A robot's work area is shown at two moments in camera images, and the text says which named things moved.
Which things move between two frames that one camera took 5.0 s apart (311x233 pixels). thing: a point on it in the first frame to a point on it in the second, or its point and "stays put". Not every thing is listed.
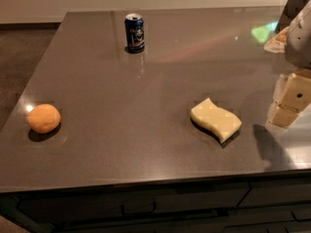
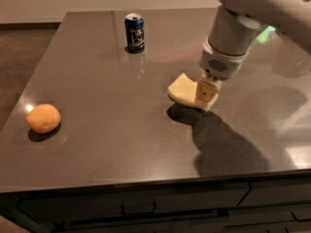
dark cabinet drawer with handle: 170,201 stays put
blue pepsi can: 134,33 stays put
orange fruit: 44,118 stays put
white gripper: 299,41 to 221,65
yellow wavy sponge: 221,121 to 184,89
